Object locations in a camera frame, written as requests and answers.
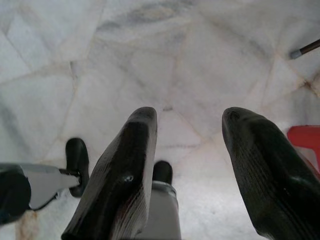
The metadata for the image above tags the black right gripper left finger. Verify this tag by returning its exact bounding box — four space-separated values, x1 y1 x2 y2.
61 106 158 240

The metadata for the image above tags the dark grey-capped chair leg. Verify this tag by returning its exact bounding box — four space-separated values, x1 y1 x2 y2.
289 38 320 60

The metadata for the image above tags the red plastic stool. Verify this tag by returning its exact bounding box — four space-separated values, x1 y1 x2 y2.
286 125 320 180

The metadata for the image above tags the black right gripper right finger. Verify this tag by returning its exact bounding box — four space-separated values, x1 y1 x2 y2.
221 106 320 240

